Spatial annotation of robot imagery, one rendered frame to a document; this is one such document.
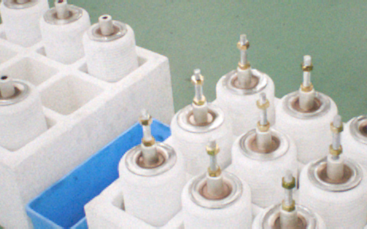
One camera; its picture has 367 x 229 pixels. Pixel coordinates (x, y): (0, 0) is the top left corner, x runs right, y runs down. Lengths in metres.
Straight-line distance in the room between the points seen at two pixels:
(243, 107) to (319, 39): 0.66
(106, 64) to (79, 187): 0.23
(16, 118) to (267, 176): 0.43
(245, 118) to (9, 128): 0.39
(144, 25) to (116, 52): 0.56
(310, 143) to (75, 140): 0.42
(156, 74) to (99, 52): 0.12
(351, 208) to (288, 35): 0.88
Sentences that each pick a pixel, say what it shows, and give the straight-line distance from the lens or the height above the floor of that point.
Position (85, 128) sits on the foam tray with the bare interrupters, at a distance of 1.34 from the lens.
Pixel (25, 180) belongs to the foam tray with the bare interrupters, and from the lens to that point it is 1.29.
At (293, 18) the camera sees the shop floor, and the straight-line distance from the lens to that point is 1.93.
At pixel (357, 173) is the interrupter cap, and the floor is 0.25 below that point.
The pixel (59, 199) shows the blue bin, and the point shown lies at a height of 0.09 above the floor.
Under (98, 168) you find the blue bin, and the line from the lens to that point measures 1.35.
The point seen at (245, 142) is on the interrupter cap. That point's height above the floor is 0.25.
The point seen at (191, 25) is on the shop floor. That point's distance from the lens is 1.92.
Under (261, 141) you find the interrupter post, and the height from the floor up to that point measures 0.26.
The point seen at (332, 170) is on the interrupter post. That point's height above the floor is 0.27.
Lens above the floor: 0.95
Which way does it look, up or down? 35 degrees down
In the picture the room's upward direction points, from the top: 4 degrees counter-clockwise
